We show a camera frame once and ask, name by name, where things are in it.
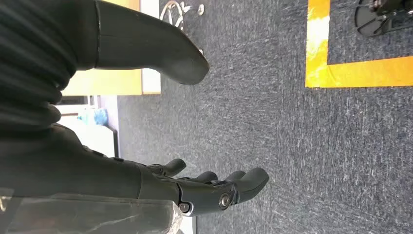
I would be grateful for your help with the ribbed grey right arm sleeve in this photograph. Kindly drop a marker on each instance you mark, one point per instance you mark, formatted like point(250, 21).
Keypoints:
point(29, 48)

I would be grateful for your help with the white cabinet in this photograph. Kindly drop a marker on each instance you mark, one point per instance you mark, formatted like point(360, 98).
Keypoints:
point(90, 139)

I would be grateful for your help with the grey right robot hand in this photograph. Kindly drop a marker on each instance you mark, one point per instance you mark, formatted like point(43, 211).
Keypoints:
point(96, 174)

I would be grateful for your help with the yellow floor tape square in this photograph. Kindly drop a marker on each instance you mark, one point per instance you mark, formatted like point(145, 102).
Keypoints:
point(317, 48)

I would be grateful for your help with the light blue plastic bag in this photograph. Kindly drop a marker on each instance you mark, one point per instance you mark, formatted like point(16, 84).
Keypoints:
point(98, 117)

